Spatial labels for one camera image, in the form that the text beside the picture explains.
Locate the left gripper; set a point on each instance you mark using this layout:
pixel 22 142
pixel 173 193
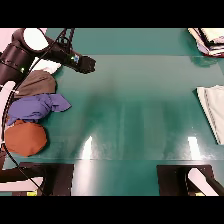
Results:
pixel 85 64

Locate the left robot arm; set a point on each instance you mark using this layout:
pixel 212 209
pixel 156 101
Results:
pixel 18 55

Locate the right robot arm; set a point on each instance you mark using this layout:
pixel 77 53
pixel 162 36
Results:
pixel 204 181

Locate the white garment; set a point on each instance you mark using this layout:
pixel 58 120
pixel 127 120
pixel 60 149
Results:
pixel 48 66

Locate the brown garment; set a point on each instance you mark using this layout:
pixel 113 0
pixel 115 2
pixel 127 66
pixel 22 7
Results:
pixel 36 83

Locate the purple garment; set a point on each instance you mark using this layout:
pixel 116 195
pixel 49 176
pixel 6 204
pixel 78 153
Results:
pixel 33 107

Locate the orange garment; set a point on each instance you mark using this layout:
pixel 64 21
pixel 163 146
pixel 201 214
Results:
pixel 25 139

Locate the cream garment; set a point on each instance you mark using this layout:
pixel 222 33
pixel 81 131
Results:
pixel 213 108

